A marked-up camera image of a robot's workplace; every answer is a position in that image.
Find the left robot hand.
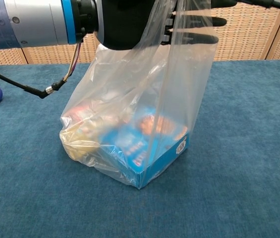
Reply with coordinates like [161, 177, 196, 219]
[94, 0, 237, 51]

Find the clear plastic shopping bag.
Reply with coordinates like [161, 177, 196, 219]
[59, 0, 217, 191]

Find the red snack packet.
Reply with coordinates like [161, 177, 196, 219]
[63, 105, 101, 122]

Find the yellow snack packet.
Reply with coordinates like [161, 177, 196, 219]
[59, 119, 106, 162]

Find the woven rattan folding screen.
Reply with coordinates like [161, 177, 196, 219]
[0, 0, 280, 66]

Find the blue snack box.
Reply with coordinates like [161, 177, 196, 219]
[97, 111, 190, 191]

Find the teal table cloth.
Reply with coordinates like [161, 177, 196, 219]
[0, 59, 280, 238]

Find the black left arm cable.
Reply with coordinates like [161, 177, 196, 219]
[0, 42, 84, 100]

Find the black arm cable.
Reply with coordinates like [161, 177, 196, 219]
[0, 42, 84, 100]
[236, 0, 280, 12]

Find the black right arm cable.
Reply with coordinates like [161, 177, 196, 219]
[236, 0, 280, 12]

